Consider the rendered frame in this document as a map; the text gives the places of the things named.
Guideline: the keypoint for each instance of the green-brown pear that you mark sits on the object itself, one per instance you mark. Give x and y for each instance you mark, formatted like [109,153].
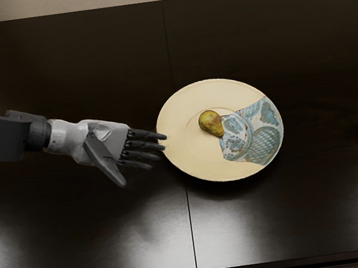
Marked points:
[211,122]

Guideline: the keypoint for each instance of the cream plate with blue pattern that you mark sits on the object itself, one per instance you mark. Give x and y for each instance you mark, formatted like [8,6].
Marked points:
[193,145]

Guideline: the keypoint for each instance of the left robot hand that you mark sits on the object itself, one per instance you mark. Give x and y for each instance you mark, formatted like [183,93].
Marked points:
[103,137]

